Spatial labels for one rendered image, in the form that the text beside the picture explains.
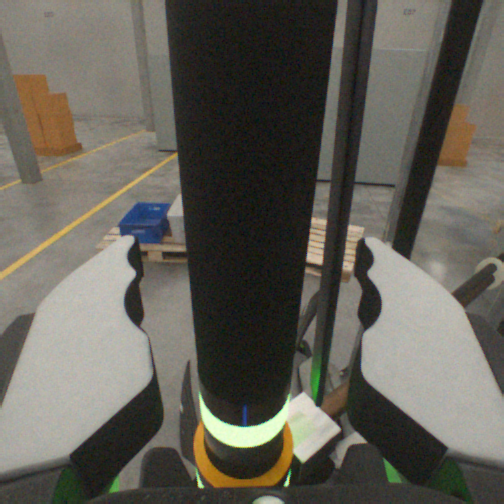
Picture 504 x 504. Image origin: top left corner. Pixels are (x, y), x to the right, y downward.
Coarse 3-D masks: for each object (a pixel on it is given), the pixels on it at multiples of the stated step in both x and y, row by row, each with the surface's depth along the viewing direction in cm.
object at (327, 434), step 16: (304, 400) 18; (288, 416) 17; (320, 416) 17; (320, 432) 17; (336, 432) 17; (304, 448) 16; (320, 448) 16; (304, 464) 15; (320, 464) 17; (304, 480) 17; (320, 480) 17
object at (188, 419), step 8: (184, 376) 72; (184, 384) 70; (184, 392) 69; (184, 400) 68; (192, 400) 61; (184, 408) 68; (192, 408) 60; (184, 416) 68; (192, 416) 60; (184, 424) 68; (192, 424) 60; (184, 432) 69; (192, 432) 60; (184, 440) 70; (192, 440) 61; (184, 448) 70; (192, 448) 64; (184, 456) 71; (192, 456) 65
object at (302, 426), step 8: (296, 416) 17; (304, 416) 17; (296, 424) 17; (304, 424) 17; (312, 424) 17; (296, 432) 16; (304, 432) 16; (312, 432) 17; (296, 440) 16; (304, 440) 16
